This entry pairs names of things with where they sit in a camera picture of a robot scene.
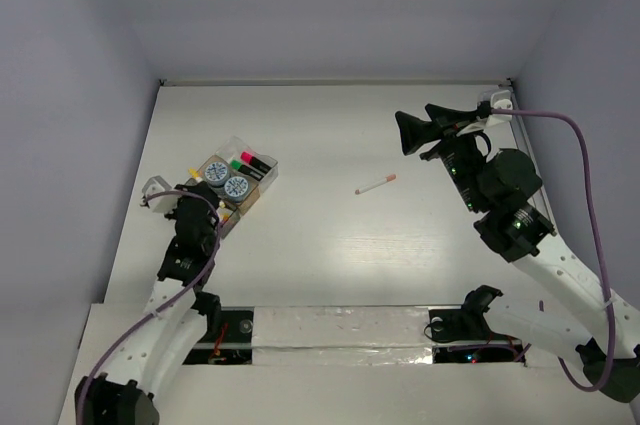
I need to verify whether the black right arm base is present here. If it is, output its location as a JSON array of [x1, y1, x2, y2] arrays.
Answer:
[[423, 285, 526, 365]]

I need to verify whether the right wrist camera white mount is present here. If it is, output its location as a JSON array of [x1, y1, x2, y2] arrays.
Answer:
[[457, 89, 514, 136]]

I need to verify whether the clear plastic container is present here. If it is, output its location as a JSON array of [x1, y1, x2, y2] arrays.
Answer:
[[215, 136, 279, 193]]

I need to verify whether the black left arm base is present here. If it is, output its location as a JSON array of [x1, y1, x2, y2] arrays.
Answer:
[[183, 292, 254, 365]]

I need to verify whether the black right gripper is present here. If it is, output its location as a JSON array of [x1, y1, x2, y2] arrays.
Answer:
[[394, 102, 488, 212]]

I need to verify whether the blue paint jar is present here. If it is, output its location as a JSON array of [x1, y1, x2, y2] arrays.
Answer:
[[224, 176, 251, 203], [203, 160, 230, 188]]

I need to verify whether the amber plastic container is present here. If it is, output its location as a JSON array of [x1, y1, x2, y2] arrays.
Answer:
[[198, 155, 260, 214]]

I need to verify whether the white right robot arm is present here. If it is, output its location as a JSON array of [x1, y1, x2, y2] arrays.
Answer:
[[395, 101, 639, 403]]

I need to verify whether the pink tip black highlighter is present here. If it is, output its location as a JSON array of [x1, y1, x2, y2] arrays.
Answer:
[[241, 151, 271, 174]]

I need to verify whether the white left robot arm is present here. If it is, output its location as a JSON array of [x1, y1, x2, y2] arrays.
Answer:
[[74, 182, 221, 424]]

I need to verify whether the green tip black highlighter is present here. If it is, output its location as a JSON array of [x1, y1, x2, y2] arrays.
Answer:
[[231, 160, 264, 182]]

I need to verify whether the peach capped white marker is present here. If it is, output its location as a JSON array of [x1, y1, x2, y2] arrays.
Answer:
[[355, 174, 396, 195]]

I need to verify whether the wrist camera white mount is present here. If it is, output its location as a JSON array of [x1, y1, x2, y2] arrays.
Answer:
[[140, 175, 179, 215], [457, 89, 514, 136]]

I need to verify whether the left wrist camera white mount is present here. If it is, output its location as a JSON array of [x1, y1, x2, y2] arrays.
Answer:
[[140, 175, 179, 215]]

